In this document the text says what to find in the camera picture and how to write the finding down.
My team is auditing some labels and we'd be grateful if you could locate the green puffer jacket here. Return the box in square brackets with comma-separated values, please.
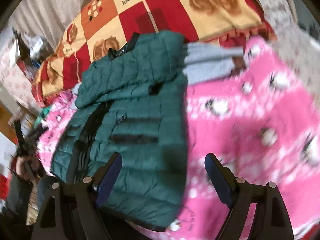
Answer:
[50, 30, 188, 232]

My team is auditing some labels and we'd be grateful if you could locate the person's left hand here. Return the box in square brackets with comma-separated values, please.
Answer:
[15, 154, 40, 180]

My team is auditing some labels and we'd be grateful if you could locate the floral cloth covered furniture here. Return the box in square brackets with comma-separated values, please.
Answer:
[1, 38, 39, 112]

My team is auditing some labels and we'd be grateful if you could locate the pink penguin bedsheet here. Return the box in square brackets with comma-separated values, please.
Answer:
[37, 36, 320, 240]

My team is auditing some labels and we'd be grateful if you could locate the beige curtain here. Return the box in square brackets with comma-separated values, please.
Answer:
[8, 0, 91, 49]

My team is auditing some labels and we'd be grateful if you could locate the grey sweater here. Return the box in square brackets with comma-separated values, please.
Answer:
[180, 42, 244, 86]

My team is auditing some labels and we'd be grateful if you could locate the red orange rose blanket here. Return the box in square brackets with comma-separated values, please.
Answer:
[31, 0, 276, 106]

